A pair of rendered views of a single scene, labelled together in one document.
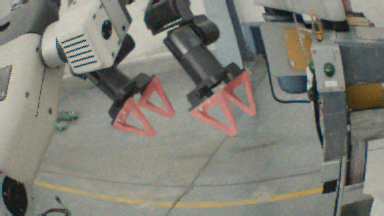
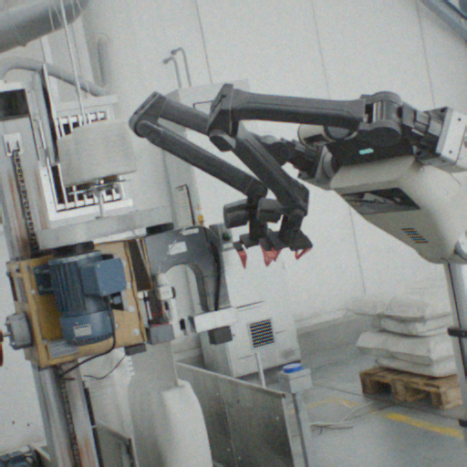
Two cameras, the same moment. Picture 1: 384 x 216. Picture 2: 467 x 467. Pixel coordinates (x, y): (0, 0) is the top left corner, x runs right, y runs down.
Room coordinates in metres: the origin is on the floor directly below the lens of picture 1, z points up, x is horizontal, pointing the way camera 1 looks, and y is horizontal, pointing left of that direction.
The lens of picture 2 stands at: (2.92, 1.85, 1.45)
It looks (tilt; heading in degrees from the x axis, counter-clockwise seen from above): 3 degrees down; 224
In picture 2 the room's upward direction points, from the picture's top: 11 degrees counter-clockwise
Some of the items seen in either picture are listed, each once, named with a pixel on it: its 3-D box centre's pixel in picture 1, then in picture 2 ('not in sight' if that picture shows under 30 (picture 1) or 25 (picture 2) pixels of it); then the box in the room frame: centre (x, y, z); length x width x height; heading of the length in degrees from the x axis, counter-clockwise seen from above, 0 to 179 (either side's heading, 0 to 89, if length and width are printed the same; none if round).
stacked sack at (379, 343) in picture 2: not in sight; (413, 334); (-1.99, -1.53, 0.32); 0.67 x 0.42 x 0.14; 161
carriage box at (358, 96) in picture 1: (350, 59); (74, 301); (1.18, -0.54, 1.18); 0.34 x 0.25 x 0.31; 157
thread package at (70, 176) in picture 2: not in sight; (81, 159); (1.06, -0.52, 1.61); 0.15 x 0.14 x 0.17; 67
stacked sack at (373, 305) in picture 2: not in sight; (405, 296); (-1.99, -1.53, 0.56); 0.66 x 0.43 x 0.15; 155
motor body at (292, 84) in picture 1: (292, 50); (83, 298); (1.30, -0.33, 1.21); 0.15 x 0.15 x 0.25
